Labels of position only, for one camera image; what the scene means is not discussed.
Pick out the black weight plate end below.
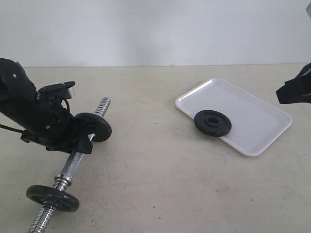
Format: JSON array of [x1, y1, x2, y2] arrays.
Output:
[[74, 113, 112, 142]]

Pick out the white rectangular plastic tray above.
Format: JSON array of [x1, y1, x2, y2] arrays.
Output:
[[175, 78, 292, 156]]

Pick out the black weight plate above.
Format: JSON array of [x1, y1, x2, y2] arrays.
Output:
[[193, 110, 232, 137], [26, 185, 80, 212]]

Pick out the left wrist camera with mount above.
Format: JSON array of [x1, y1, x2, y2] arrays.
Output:
[[37, 81, 75, 100]]

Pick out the chrome dumbbell bar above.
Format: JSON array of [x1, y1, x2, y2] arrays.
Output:
[[27, 97, 112, 233]]

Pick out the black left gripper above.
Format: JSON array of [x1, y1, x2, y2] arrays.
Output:
[[20, 97, 107, 154]]

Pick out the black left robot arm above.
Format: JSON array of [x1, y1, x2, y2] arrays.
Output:
[[0, 58, 112, 154]]

